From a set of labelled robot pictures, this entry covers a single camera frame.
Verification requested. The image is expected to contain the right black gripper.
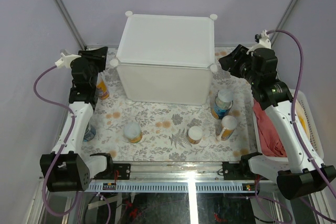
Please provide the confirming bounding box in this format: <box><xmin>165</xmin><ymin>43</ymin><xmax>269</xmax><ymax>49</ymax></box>
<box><xmin>218</xmin><ymin>45</ymin><xmax>259</xmax><ymax>86</ymax></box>

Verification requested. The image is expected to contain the orange tall can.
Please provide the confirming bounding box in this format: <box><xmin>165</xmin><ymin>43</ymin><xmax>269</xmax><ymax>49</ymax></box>
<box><xmin>96</xmin><ymin>73</ymin><xmax>109</xmax><ymax>100</ymax></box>

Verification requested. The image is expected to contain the white plastic cube cabinet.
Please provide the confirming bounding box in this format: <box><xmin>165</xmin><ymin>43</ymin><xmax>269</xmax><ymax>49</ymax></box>
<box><xmin>110</xmin><ymin>11</ymin><xmax>217</xmax><ymax>105</ymax></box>

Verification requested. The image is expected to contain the tall can with spoon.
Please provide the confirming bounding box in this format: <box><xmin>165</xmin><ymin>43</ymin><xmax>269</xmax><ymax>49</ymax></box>
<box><xmin>216</xmin><ymin>115</ymin><xmax>238</xmax><ymax>141</ymax></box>

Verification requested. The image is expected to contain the blue can silver top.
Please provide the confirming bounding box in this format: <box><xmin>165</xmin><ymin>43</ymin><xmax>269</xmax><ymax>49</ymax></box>
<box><xmin>83</xmin><ymin>123</ymin><xmax>96</xmax><ymax>142</ymax></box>

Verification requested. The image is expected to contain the short orange can white lid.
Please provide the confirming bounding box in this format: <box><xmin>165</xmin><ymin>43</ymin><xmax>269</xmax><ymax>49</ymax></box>
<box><xmin>187</xmin><ymin>126</ymin><xmax>203</xmax><ymax>144</ymax></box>

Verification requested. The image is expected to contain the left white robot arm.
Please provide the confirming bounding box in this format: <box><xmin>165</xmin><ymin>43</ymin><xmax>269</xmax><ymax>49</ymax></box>
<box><xmin>40</xmin><ymin>47</ymin><xmax>115</xmax><ymax>192</ymax></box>

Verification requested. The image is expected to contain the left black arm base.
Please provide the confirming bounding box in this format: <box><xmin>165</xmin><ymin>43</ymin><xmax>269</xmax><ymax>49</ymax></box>
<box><xmin>86</xmin><ymin>153</ymin><xmax>131</xmax><ymax>180</ymax></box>

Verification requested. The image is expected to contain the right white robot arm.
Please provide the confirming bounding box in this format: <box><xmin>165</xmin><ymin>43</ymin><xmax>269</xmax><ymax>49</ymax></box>
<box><xmin>219</xmin><ymin>45</ymin><xmax>335</xmax><ymax>200</ymax></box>

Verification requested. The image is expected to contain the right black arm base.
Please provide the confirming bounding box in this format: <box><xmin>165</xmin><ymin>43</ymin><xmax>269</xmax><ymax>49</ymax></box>
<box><xmin>222</xmin><ymin>152</ymin><xmax>261</xmax><ymax>180</ymax></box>

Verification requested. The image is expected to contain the blue can with clear lid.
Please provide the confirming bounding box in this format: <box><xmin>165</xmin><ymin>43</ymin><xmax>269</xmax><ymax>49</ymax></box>
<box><xmin>211</xmin><ymin>89</ymin><xmax>233</xmax><ymax>120</ymax></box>

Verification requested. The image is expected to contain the wide orange can white lid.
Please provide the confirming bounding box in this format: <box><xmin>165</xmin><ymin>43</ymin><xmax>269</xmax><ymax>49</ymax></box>
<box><xmin>123</xmin><ymin>122</ymin><xmax>142</xmax><ymax>143</ymax></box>

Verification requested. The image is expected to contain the white laundry basket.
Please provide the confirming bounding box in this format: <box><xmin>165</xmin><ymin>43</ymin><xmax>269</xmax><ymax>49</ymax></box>
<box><xmin>253</xmin><ymin>91</ymin><xmax>324</xmax><ymax>162</ymax></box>

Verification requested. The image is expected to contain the yellow cloth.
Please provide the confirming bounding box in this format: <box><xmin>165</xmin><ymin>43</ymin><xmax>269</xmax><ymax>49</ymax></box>
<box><xmin>295</xmin><ymin>101</ymin><xmax>310</xmax><ymax>138</ymax></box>

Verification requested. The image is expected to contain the red cloth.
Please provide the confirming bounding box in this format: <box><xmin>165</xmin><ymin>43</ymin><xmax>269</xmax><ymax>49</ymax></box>
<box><xmin>253</xmin><ymin>99</ymin><xmax>287</xmax><ymax>157</ymax></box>

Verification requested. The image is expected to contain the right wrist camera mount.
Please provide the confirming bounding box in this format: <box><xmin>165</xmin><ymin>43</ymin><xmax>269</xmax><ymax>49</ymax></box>
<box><xmin>252</xmin><ymin>30</ymin><xmax>271</xmax><ymax>51</ymax></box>

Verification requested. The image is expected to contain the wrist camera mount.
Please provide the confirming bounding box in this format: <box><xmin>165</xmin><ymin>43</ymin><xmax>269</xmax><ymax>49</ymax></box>
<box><xmin>55</xmin><ymin>49</ymin><xmax>81</xmax><ymax>69</ymax></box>
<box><xmin>252</xmin><ymin>30</ymin><xmax>271</xmax><ymax>51</ymax></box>

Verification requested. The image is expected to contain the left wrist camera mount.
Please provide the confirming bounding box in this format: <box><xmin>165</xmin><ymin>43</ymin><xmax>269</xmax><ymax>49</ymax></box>
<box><xmin>55</xmin><ymin>49</ymin><xmax>81</xmax><ymax>69</ymax></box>

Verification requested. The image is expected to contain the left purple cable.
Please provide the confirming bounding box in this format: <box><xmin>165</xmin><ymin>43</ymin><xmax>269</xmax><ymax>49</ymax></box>
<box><xmin>33</xmin><ymin>65</ymin><xmax>111</xmax><ymax>224</ymax></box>

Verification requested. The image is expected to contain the purple cable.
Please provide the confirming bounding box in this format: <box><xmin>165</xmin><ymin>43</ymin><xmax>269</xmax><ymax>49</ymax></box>
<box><xmin>254</xmin><ymin>29</ymin><xmax>336</xmax><ymax>223</ymax></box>
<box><xmin>33</xmin><ymin>65</ymin><xmax>111</xmax><ymax>224</ymax></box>

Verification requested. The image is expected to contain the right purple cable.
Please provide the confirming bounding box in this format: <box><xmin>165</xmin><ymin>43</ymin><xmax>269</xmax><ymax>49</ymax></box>
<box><xmin>254</xmin><ymin>29</ymin><xmax>336</xmax><ymax>223</ymax></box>

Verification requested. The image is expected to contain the aluminium rail frame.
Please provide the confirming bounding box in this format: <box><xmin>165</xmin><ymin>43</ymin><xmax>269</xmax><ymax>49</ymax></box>
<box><xmin>39</xmin><ymin>161</ymin><xmax>279</xmax><ymax>183</ymax></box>

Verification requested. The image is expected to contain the white slotted cable duct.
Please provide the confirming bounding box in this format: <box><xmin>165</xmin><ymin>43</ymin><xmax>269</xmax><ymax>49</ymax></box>
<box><xmin>86</xmin><ymin>182</ymin><xmax>255</xmax><ymax>194</ymax></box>

